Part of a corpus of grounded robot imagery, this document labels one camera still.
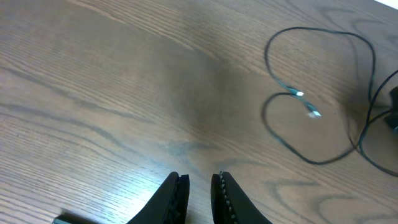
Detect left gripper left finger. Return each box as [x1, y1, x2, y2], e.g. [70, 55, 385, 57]
[127, 172, 190, 224]

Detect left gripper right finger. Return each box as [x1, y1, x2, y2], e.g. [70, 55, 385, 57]
[211, 171, 272, 224]

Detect black USB cable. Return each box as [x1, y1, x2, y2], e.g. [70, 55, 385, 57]
[261, 26, 377, 166]

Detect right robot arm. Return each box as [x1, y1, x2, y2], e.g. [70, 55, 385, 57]
[384, 87, 398, 133]

